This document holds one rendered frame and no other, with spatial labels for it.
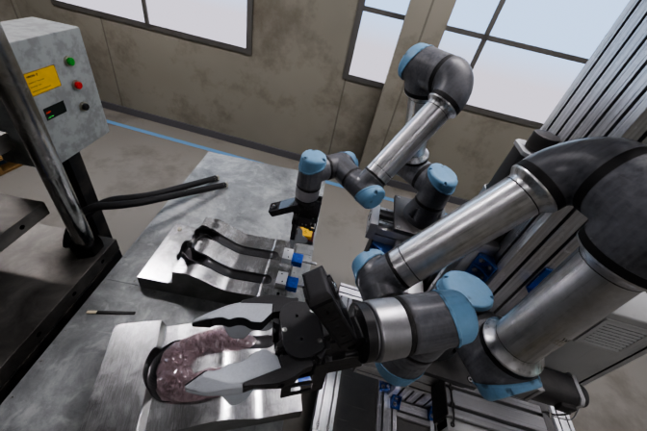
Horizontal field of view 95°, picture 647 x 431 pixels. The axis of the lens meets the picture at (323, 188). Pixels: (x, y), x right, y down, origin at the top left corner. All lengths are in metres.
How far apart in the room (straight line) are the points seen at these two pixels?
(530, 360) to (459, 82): 0.63
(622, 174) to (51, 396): 1.28
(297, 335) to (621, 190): 0.44
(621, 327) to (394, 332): 0.83
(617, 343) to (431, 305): 0.83
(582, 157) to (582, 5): 2.46
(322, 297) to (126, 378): 0.74
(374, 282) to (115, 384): 0.70
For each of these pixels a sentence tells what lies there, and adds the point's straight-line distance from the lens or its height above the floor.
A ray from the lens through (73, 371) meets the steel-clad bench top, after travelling 1.17.
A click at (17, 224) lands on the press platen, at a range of 1.26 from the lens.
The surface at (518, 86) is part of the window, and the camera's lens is 2.98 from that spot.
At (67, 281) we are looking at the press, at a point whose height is 0.79.
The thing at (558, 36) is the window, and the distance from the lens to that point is 2.96.
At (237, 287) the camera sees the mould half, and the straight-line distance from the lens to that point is 1.10.
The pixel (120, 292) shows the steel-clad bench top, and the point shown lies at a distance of 1.26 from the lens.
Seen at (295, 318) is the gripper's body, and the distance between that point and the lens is 0.39.
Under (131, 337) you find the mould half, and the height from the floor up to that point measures 0.91.
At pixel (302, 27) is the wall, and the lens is 2.84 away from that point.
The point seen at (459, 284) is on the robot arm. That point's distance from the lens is 0.80.
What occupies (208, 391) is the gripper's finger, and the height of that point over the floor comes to 1.46.
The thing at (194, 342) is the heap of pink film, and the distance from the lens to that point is 1.00.
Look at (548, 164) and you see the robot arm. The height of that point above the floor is 1.62.
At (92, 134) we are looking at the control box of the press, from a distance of 1.48.
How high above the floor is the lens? 1.81
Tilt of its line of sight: 38 degrees down
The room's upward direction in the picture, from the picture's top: 13 degrees clockwise
